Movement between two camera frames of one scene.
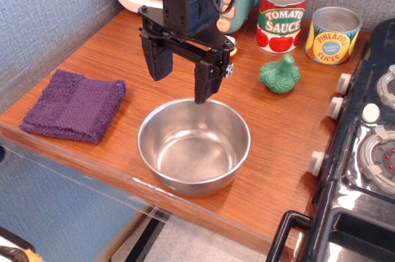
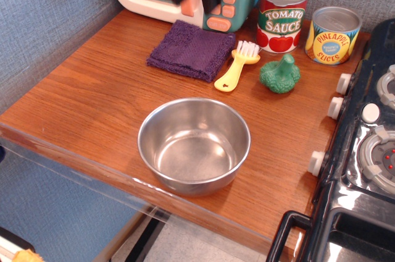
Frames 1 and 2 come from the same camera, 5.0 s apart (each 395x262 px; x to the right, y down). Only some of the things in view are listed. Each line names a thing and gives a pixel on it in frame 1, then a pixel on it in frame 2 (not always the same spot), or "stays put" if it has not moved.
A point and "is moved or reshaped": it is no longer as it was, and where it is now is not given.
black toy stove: x=353 y=217 stays put
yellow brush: x=234 y=51 → x=245 y=52
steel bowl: x=193 y=149 stays put
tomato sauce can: x=281 y=15 stays put
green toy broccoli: x=280 y=76 stays put
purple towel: x=74 y=105 is moved or reshaped
